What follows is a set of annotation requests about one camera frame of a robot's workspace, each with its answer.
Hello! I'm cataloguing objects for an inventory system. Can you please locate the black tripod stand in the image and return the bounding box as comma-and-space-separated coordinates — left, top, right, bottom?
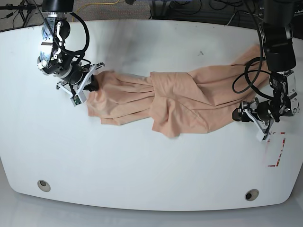
0, 0, 42, 28

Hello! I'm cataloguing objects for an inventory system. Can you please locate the left table grommet hole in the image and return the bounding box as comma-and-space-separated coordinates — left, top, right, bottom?
37, 180, 51, 192

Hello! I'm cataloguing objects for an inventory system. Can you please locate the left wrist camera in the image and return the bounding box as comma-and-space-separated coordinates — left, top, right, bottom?
256, 131, 270, 142

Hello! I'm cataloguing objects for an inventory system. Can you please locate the table grommet hole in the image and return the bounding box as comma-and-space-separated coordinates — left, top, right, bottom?
37, 180, 51, 192
245, 189, 259, 201

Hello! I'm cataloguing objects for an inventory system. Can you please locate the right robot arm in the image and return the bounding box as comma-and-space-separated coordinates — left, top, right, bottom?
37, 0, 104, 98

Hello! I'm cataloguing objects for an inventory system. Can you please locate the peach T-shirt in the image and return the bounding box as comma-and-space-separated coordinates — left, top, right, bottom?
87, 45, 260, 138

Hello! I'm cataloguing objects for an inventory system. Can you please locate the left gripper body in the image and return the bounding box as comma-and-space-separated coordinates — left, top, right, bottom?
238, 98, 281, 132

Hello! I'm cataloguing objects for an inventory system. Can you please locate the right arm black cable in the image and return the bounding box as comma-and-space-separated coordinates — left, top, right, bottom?
63, 11, 91, 62

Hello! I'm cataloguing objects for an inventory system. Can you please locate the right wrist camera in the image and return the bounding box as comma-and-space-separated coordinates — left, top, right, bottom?
70, 92, 87, 106

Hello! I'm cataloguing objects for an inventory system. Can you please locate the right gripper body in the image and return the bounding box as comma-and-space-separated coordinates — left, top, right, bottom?
56, 62, 105, 97

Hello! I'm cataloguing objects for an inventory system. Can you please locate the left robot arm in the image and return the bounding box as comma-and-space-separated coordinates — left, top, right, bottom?
232, 0, 299, 141

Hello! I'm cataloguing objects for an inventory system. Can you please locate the red tape rectangle marking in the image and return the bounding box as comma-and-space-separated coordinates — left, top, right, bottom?
265, 131, 286, 167

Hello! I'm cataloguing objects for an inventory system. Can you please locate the right table grommet hole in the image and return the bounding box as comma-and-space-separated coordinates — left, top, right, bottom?
245, 189, 259, 201

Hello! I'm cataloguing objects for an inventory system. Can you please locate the yellow cable on floor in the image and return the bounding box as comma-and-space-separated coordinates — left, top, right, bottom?
75, 0, 120, 15

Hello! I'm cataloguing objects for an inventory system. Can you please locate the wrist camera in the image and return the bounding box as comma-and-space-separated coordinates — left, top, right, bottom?
70, 92, 87, 106
256, 131, 270, 142

